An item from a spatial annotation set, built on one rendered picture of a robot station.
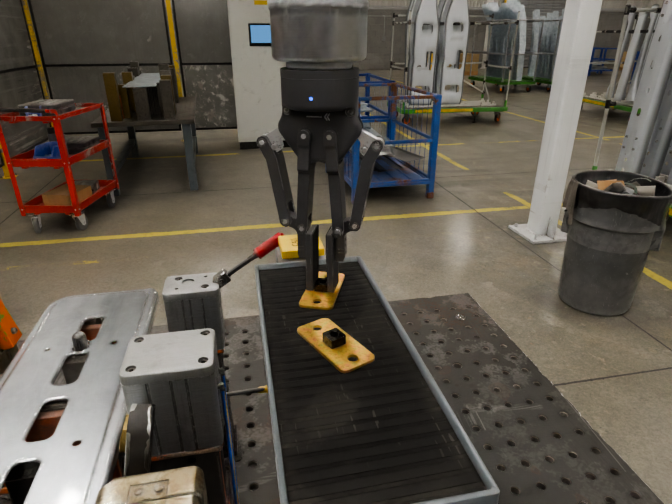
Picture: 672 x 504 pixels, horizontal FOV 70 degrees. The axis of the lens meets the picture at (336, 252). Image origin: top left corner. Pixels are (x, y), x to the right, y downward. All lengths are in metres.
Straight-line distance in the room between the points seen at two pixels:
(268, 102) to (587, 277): 4.86
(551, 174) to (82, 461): 3.59
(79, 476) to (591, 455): 0.87
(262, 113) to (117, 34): 2.20
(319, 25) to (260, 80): 6.26
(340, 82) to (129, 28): 7.18
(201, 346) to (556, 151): 3.47
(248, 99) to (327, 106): 6.26
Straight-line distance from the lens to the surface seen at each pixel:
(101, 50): 7.67
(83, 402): 0.73
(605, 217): 2.80
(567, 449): 1.10
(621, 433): 2.32
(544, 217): 3.98
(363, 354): 0.45
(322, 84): 0.46
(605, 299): 3.03
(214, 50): 7.49
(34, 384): 0.79
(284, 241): 0.70
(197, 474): 0.48
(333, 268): 0.53
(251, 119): 6.75
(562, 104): 3.79
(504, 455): 1.05
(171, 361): 0.56
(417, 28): 8.81
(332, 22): 0.45
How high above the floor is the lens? 1.43
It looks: 24 degrees down
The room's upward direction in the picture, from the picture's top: straight up
